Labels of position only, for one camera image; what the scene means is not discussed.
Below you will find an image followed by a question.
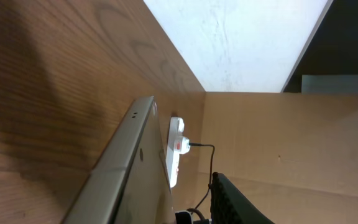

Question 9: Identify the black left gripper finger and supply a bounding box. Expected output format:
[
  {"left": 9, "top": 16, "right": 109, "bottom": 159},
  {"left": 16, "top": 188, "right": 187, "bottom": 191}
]
[{"left": 209, "top": 172, "right": 273, "bottom": 224}]

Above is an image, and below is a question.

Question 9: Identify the white USB charger plug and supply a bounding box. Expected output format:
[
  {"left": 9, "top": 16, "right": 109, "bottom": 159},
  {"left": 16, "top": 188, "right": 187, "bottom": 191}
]
[{"left": 173, "top": 136, "right": 191, "bottom": 154}]

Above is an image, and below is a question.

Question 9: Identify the white power strip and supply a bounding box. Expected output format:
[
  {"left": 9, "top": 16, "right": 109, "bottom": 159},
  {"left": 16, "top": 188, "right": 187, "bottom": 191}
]
[{"left": 165, "top": 117, "right": 185, "bottom": 189}]

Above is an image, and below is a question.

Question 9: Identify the black USB charging cable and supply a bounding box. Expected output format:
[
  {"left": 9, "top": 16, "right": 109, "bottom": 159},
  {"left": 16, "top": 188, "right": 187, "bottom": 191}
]
[{"left": 188, "top": 142, "right": 216, "bottom": 224}]

